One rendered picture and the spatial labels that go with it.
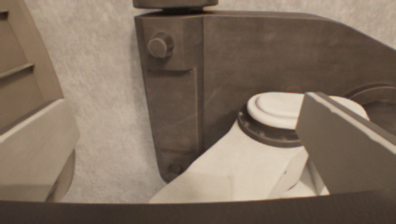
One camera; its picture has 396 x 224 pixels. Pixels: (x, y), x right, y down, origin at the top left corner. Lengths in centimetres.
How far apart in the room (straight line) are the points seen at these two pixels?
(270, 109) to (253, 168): 10
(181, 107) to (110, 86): 38
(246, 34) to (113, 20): 43
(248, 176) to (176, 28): 29
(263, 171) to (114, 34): 60
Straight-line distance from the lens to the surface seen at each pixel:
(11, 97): 94
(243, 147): 33
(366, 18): 70
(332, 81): 52
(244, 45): 45
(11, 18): 97
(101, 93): 85
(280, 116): 35
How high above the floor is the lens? 61
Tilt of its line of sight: 57 degrees down
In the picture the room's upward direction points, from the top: 161 degrees counter-clockwise
